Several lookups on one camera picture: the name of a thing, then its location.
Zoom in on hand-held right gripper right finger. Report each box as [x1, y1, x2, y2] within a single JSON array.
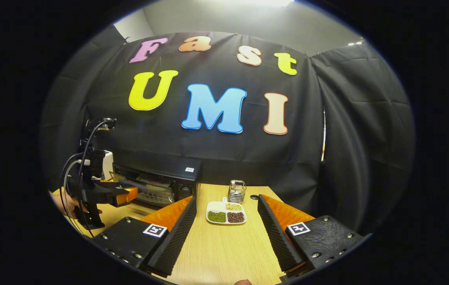
[[257, 194, 367, 279]]

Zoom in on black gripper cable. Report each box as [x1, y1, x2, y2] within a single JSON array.
[[76, 119, 110, 175]]

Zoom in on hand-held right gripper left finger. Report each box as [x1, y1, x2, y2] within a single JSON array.
[[91, 196, 198, 277]]

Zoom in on large ceiling light panel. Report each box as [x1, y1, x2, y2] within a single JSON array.
[[244, 0, 294, 8]]

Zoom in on metal wire utensil rack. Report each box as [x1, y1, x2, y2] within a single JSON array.
[[228, 180, 247, 203]]

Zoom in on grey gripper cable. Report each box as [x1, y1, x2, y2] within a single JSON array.
[[61, 158, 91, 238]]

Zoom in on black electric oven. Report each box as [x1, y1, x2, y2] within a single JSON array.
[[112, 152, 203, 209]]

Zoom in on white bottle holder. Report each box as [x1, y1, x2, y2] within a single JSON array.
[[100, 150, 115, 181]]

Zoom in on white divided bean dish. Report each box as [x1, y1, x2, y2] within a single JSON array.
[[206, 197, 247, 225]]

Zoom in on black backdrop cloth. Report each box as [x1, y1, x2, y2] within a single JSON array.
[[40, 24, 417, 234]]

